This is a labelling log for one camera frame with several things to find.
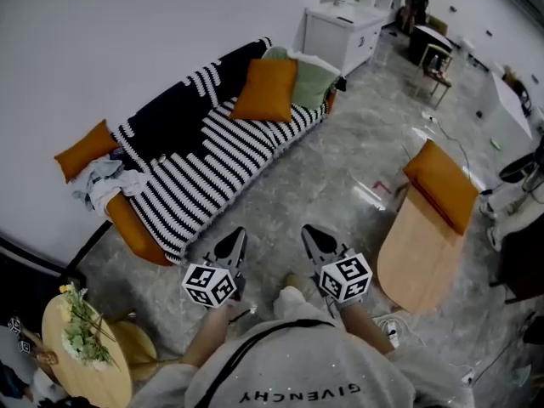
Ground black chest cable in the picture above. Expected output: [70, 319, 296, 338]
[202, 319, 337, 408]

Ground person's left forearm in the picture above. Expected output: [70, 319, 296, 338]
[182, 299, 240, 367]

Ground flower bouquet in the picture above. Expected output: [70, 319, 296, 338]
[59, 282, 118, 367]

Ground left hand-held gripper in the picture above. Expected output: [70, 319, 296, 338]
[181, 226, 249, 309]

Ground small orange cushion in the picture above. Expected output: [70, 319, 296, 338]
[54, 119, 121, 184]

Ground black white striped sofa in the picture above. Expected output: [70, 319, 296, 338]
[110, 36, 331, 265]

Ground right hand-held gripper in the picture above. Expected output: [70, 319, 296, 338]
[301, 224, 373, 304]

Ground green quilted cushion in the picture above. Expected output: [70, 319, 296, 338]
[261, 45, 342, 111]

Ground white wristband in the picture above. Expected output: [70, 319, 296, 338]
[333, 298, 363, 315]

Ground gold frame chair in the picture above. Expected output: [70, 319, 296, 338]
[414, 43, 455, 110]

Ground person's grey sweatshirt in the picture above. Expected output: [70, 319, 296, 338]
[129, 303, 475, 408]

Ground white table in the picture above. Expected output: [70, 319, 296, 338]
[484, 72, 535, 144]

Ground black low cabinet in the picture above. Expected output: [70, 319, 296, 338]
[0, 244, 86, 326]

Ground crumpled white clothes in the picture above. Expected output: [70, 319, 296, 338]
[71, 153, 152, 218]

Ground yellow stool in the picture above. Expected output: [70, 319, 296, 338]
[108, 319, 158, 382]

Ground white sink cabinet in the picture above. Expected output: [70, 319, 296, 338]
[303, 0, 390, 78]

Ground person's white trousers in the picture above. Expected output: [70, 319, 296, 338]
[274, 286, 337, 326]

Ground round wooden side table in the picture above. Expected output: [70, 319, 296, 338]
[41, 293, 133, 408]

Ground large orange cushion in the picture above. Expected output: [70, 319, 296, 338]
[229, 59, 298, 123]

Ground orange sofa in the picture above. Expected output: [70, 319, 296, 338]
[105, 89, 337, 267]

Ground black round table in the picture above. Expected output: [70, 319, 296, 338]
[408, 24, 454, 65]

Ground person's right forearm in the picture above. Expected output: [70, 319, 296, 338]
[337, 303, 395, 356]

